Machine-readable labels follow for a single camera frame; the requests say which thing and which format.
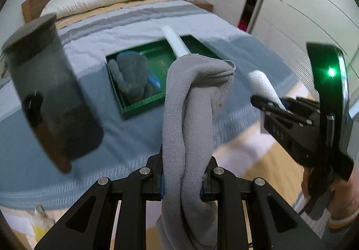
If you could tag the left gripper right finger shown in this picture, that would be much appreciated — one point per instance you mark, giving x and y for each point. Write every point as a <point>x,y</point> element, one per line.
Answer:
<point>252,215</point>

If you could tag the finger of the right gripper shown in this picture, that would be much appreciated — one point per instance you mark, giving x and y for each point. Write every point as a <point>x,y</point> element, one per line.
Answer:
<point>270,109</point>
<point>301,105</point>

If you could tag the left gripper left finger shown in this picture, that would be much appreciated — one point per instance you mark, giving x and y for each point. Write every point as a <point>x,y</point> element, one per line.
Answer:
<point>110,214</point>

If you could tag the white textured cloth roll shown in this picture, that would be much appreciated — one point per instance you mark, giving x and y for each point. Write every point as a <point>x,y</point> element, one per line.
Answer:
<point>263,87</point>

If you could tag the light grey fleece cloth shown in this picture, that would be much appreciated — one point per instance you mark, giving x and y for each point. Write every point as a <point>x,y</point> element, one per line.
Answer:
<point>197,88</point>

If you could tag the person's right hand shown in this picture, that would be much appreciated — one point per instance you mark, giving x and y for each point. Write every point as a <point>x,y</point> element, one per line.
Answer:
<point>344,203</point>

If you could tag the clear plastic bag roll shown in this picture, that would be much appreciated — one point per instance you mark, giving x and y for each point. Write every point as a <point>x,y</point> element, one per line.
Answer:
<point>176,43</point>

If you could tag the wooden nightstand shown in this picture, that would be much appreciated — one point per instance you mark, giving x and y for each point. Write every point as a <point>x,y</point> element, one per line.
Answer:
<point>203,5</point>

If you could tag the green rectangular tray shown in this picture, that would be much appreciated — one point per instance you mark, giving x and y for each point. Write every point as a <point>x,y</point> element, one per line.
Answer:
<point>160,57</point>

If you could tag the dark grey blue-edged towel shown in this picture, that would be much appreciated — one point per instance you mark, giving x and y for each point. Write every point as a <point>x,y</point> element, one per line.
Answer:
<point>133,77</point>

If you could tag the green-lit tracker mount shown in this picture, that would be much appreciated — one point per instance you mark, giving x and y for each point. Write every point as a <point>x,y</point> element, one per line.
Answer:
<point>331,82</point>

